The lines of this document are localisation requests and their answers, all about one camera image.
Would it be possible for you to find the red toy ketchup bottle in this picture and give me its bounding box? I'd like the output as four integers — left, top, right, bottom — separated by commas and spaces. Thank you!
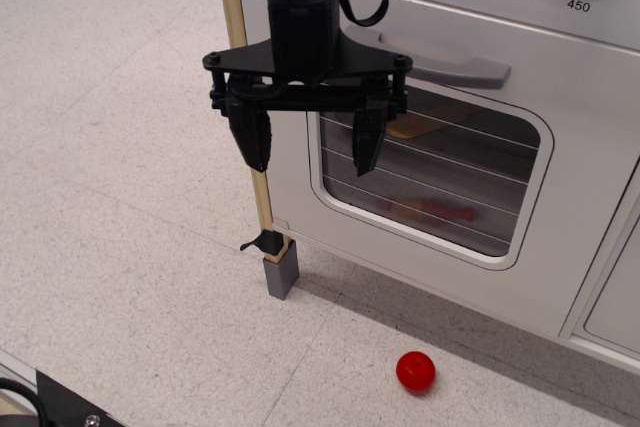
375, 198, 476, 227

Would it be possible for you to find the wooden toy knife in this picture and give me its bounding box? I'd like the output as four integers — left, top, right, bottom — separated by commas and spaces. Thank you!
386, 103, 483, 139

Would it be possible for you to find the light wooden leg post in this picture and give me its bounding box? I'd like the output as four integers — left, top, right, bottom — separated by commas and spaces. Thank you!
223, 0, 291, 264

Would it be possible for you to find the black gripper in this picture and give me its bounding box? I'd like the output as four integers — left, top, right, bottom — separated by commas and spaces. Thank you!
203, 0, 412, 176

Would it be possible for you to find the white toy kitchen body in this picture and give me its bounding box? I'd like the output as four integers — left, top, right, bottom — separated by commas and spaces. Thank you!
232, 0, 640, 378

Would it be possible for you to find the black cable at corner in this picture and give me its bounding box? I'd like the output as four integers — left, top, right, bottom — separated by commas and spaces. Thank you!
0, 376, 49, 427

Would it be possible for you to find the white cabinet door right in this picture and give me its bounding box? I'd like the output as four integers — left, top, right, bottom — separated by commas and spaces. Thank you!
582, 226, 640, 356

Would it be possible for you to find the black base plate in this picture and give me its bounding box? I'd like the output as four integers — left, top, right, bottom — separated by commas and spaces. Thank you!
36, 370, 124, 427

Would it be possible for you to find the red toy ball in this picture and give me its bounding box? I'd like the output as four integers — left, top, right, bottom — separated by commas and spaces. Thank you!
396, 351, 437, 395

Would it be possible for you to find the black tape strip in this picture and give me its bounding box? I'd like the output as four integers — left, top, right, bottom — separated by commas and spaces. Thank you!
240, 229, 284, 256

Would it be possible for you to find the grey oven door handle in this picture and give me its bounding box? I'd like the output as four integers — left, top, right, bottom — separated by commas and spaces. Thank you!
346, 26, 511, 90

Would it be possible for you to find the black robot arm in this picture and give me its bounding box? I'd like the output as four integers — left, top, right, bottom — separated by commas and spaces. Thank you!
203, 0, 413, 175

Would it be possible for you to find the white toy oven door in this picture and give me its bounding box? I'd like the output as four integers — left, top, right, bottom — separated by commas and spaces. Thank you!
234, 0, 640, 341

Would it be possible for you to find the grey leg foot cap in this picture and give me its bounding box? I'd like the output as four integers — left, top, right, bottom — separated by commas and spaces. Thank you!
263, 241, 299, 301

